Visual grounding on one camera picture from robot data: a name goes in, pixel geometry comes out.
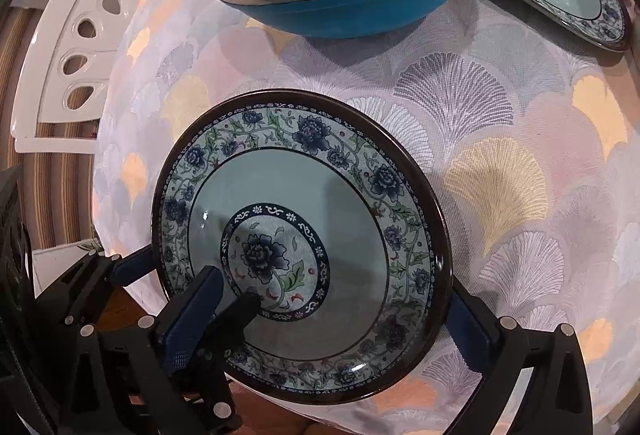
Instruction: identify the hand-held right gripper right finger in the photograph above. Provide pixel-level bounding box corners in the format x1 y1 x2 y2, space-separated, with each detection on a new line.
446 281 599 435

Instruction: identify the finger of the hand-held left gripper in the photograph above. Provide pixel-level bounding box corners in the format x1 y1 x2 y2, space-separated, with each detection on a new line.
196 292 262 432
35 244 162 331

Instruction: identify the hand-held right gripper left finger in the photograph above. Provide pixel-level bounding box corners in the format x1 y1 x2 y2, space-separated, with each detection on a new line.
62 265 224 435

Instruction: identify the striped rug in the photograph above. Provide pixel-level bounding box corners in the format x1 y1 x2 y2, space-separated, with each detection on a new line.
0 5 103 252

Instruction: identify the person's pink clothing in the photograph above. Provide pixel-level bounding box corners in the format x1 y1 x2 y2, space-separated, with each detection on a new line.
230 385 351 435

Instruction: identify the white chair with oval cutouts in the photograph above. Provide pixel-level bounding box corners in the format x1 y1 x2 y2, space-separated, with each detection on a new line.
12 0 157 154

